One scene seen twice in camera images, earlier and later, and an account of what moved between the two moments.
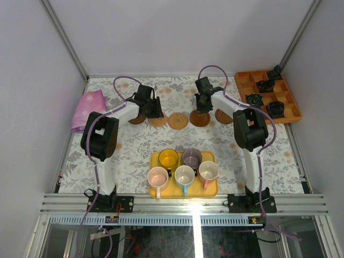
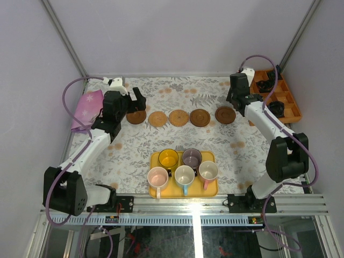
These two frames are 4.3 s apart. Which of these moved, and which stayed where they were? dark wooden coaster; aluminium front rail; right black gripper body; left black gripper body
Moved: right black gripper body; left black gripper body
Stayed: aluminium front rail; dark wooden coaster
